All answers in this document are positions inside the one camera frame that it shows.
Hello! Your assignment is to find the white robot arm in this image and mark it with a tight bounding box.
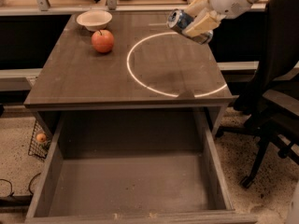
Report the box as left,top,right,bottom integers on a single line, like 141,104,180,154
182,0,259,37

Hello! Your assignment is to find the blue silver redbull can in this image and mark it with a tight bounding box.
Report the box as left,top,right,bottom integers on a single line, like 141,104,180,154
166,8,213,45

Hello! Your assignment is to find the small orange fruit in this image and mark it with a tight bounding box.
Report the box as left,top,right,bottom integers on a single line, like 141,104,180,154
36,133,47,143

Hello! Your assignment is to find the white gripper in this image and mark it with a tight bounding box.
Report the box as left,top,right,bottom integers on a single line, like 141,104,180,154
183,0,252,37

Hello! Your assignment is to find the open grey wooden drawer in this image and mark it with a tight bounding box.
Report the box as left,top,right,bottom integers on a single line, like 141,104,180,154
26,108,257,224

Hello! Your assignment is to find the black office chair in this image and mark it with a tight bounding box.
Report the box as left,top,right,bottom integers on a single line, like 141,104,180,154
218,0,299,189

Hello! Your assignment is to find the white bowl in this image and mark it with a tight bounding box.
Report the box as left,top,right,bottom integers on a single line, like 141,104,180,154
77,10,112,32

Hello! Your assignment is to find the black wire basket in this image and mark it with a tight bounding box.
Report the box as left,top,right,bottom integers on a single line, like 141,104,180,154
28,121,51,161

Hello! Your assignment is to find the red apple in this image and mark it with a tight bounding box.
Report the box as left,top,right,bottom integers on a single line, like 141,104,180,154
92,30,114,53

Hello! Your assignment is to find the black floor cable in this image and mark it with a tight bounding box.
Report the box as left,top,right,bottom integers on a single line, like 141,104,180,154
0,172,42,198

